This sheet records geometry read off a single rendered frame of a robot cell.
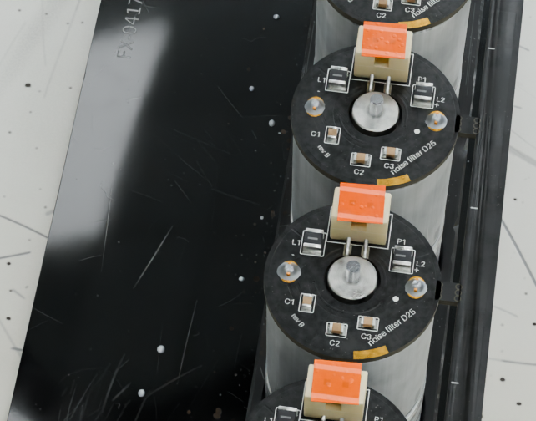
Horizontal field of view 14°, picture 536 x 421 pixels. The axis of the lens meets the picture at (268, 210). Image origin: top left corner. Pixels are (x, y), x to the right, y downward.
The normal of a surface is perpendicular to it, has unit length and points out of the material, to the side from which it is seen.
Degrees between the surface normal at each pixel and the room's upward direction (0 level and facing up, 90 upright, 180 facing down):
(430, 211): 90
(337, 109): 0
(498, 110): 0
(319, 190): 90
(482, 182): 0
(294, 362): 90
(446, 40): 90
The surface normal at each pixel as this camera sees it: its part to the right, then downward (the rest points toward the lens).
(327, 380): 0.00, -0.50
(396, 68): -0.14, 0.86
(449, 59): 0.76, 0.56
